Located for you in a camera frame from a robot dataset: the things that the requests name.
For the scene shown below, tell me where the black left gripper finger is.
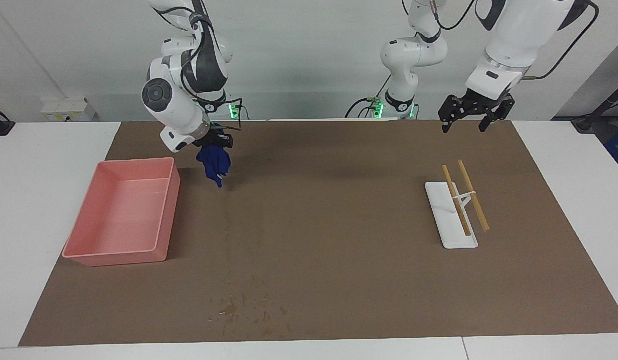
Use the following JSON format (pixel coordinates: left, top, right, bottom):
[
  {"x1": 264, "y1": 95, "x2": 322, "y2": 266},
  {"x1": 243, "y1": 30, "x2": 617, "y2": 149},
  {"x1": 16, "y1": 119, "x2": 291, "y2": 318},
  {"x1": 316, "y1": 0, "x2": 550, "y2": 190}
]
[
  {"x1": 438, "y1": 97, "x2": 464, "y2": 133},
  {"x1": 479, "y1": 100, "x2": 515, "y2": 133}
]

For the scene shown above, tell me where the blue towel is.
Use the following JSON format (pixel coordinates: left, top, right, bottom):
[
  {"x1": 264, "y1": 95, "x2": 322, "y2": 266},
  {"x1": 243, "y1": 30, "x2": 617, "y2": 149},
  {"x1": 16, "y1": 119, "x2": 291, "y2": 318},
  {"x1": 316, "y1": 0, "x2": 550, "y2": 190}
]
[{"x1": 196, "y1": 146, "x2": 231, "y2": 189}]

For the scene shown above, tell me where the wooden rack rod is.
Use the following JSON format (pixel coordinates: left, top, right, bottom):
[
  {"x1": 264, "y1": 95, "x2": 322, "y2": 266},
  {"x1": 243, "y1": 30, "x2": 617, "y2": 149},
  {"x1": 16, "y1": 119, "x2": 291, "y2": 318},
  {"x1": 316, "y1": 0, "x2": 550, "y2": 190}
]
[
  {"x1": 442, "y1": 165, "x2": 472, "y2": 237},
  {"x1": 457, "y1": 159, "x2": 490, "y2": 233}
]

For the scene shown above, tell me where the black stand leg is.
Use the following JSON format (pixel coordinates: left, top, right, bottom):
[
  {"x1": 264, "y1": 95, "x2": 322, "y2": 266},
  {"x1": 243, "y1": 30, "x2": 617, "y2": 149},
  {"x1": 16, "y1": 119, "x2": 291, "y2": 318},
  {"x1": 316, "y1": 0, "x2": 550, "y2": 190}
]
[{"x1": 571, "y1": 80, "x2": 618, "y2": 133}]

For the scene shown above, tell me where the white rack with wooden rods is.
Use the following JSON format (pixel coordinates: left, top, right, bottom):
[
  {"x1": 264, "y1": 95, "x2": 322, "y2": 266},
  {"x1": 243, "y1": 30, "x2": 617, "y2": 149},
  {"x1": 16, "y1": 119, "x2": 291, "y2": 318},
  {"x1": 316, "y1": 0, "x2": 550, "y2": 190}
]
[{"x1": 424, "y1": 181, "x2": 479, "y2": 250}]

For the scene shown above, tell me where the pink plastic bin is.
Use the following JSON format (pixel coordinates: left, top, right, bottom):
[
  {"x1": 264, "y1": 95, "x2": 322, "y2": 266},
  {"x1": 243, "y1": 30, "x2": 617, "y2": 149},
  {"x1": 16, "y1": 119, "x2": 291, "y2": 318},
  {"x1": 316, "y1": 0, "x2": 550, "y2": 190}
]
[{"x1": 62, "y1": 157, "x2": 181, "y2": 267}]

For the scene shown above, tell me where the brown table mat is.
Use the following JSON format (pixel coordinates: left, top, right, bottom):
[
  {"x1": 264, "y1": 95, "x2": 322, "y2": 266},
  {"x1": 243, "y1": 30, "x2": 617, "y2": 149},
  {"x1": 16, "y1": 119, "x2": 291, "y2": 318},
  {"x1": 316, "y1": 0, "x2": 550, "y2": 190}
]
[{"x1": 18, "y1": 120, "x2": 618, "y2": 347}]

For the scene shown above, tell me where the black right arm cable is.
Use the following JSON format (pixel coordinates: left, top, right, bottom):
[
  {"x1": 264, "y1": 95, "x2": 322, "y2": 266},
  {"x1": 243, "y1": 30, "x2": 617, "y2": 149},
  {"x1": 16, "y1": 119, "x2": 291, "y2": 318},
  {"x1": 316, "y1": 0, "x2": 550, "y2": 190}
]
[{"x1": 154, "y1": 0, "x2": 244, "y2": 136}]

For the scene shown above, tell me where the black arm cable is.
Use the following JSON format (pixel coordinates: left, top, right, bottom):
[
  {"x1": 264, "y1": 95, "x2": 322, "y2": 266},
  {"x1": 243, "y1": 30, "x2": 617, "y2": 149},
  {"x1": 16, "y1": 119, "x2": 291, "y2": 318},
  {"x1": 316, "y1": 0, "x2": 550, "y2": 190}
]
[
  {"x1": 523, "y1": 0, "x2": 600, "y2": 81},
  {"x1": 154, "y1": 0, "x2": 244, "y2": 136}
]

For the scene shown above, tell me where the black base cable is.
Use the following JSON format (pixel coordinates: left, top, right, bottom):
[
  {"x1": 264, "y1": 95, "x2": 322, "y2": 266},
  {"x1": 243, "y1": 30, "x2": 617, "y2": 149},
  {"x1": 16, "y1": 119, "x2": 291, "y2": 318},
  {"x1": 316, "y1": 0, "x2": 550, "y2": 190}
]
[{"x1": 345, "y1": 75, "x2": 392, "y2": 120}]

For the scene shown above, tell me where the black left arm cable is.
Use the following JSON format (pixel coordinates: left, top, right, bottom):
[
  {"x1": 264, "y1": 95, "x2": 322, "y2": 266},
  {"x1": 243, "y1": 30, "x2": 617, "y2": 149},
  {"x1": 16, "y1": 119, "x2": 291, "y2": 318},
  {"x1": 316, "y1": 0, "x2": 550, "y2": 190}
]
[{"x1": 523, "y1": 0, "x2": 600, "y2": 81}]

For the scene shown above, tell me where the white wall socket box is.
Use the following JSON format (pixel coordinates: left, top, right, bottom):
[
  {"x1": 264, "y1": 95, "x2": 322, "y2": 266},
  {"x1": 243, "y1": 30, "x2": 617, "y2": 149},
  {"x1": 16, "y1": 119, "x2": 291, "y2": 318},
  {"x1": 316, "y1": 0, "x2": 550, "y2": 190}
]
[{"x1": 41, "y1": 97, "x2": 95, "y2": 122}]

